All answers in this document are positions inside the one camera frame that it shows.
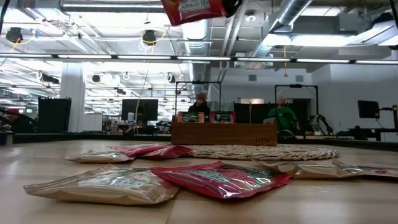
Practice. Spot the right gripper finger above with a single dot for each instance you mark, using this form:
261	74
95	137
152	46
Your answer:
232	7

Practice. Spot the red tea packet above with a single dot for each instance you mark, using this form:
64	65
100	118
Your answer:
220	182
168	152
192	12
133	150
222	117

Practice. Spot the orange tea packet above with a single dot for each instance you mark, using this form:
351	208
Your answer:
190	117

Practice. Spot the beige tea packet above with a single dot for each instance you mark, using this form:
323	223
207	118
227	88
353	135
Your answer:
102	186
373	170
308	171
98	157

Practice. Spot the black background robot arm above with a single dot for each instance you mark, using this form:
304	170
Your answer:
323	119

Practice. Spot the wooden tea organizer box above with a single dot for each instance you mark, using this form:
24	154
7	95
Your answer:
224	134

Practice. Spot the white ceiling sensor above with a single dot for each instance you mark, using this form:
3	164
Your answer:
250	18

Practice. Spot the person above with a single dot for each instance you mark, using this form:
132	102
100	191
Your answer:
200	107
283	116
21	124

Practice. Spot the black partition screen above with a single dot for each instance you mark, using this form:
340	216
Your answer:
258	113

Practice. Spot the large black computer monitor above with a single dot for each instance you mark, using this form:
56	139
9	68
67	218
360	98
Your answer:
140	109

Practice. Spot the round woven placemat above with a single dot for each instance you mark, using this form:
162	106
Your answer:
264	152

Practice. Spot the white plastic bottle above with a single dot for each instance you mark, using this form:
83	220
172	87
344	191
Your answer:
131	117

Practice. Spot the black round ceiling speaker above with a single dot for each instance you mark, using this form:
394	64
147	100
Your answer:
96	78

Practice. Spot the small black monitor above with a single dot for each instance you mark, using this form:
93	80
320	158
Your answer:
368	109

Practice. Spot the white building column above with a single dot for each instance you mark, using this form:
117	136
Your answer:
73	93

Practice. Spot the black desk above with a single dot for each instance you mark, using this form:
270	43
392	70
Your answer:
379	130

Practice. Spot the black tall cabinet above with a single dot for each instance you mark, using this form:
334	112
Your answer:
54	115

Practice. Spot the grey bin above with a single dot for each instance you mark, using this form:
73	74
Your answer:
6	138

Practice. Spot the grey wall vent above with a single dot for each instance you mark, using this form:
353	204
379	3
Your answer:
252	77
299	78

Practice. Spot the black gantry frame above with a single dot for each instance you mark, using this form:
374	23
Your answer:
199	82
295	86

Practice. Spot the long ceiling light rail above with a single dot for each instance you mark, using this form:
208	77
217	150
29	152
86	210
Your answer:
84	56

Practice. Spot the black table frame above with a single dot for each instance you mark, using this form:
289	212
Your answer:
93	137

